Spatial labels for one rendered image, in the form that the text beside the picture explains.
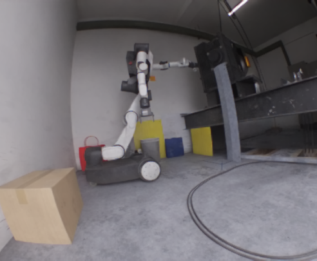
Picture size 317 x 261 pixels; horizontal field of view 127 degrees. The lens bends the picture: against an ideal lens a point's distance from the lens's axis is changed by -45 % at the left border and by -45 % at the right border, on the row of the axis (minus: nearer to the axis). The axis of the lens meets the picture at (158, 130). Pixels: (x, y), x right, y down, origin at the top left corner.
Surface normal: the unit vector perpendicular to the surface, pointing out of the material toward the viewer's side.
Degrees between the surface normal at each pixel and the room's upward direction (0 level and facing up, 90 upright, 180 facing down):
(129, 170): 90
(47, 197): 90
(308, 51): 90
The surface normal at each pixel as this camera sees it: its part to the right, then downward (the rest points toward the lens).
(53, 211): 0.34, -0.07
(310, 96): -0.94, 0.11
